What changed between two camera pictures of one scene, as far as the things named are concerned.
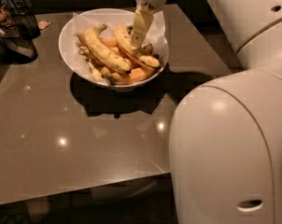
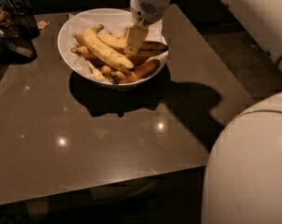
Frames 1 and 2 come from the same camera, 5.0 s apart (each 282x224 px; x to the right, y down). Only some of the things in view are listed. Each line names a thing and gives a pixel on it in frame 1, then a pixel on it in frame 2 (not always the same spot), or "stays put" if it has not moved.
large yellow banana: (124, 38) to (118, 41)
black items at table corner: (15, 46) stays put
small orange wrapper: (43, 24) stays put
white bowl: (113, 49) stays put
